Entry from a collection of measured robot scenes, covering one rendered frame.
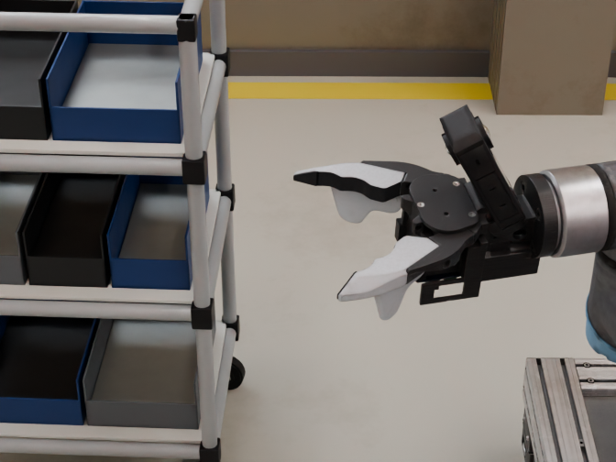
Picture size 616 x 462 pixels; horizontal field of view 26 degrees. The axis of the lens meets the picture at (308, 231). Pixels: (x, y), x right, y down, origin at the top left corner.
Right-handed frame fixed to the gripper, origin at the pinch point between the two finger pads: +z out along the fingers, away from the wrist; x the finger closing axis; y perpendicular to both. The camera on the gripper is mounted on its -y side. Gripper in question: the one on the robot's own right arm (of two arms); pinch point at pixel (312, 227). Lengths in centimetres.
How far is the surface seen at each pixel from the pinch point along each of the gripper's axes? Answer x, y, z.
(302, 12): 246, 139, -62
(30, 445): 86, 123, 28
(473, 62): 229, 152, -111
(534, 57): 205, 135, -119
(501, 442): 79, 136, -63
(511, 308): 119, 141, -81
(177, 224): 103, 89, -3
